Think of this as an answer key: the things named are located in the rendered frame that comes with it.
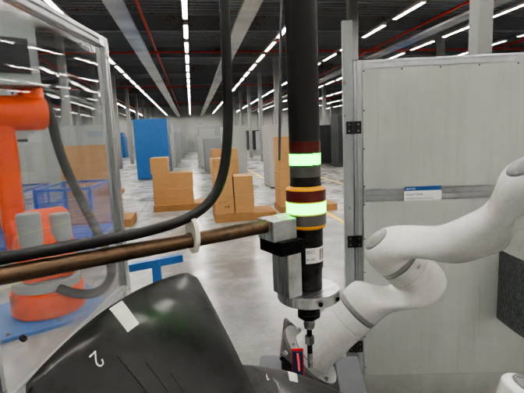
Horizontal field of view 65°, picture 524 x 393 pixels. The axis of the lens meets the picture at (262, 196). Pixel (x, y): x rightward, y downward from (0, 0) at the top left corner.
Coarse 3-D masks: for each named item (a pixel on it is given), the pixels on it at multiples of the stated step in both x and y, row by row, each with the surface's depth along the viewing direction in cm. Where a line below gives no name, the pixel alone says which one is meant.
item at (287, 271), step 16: (272, 224) 41; (288, 224) 42; (272, 240) 41; (288, 240) 42; (272, 256) 45; (288, 256) 42; (288, 272) 43; (288, 288) 43; (336, 288) 46; (288, 304) 44; (304, 304) 43; (320, 304) 43
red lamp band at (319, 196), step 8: (288, 192) 44; (296, 192) 43; (304, 192) 42; (312, 192) 42; (320, 192) 43; (288, 200) 44; (296, 200) 43; (304, 200) 43; (312, 200) 43; (320, 200) 43
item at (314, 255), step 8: (296, 232) 44; (304, 232) 44; (312, 232) 44; (320, 232) 44; (304, 240) 44; (312, 240) 44; (320, 240) 44; (304, 248) 44; (312, 248) 44; (320, 248) 44; (304, 256) 44; (312, 256) 44; (320, 256) 44; (304, 264) 44; (312, 264) 44; (320, 264) 45; (304, 272) 44; (312, 272) 44; (320, 272) 45; (304, 280) 44; (312, 280) 44; (320, 280) 45; (304, 288) 45; (312, 288) 45; (320, 288) 45; (304, 312) 45; (312, 312) 45; (304, 320) 46; (312, 320) 46
